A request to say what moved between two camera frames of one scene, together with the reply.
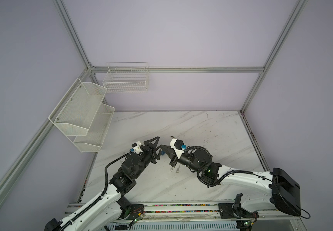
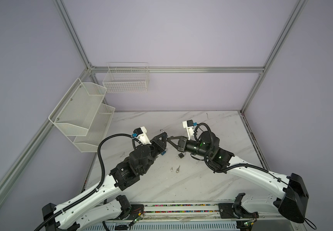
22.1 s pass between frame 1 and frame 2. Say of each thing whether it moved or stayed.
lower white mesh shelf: stayed
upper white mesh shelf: stayed
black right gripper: moved
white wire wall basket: stayed
